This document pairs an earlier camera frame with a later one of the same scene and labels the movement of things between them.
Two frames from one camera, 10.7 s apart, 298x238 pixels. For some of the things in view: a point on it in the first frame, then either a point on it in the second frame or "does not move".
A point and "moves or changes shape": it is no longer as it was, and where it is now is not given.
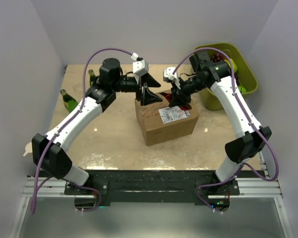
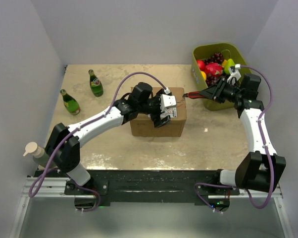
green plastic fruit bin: (245, 76) does not move
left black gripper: (147, 97) to (159, 122)
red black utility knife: (169, 96) to (196, 94)
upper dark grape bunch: (217, 57) does not move
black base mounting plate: (156, 188) does not move
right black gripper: (179, 96) to (214, 92)
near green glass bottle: (69, 103) does not move
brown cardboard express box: (159, 123) moves or changes shape
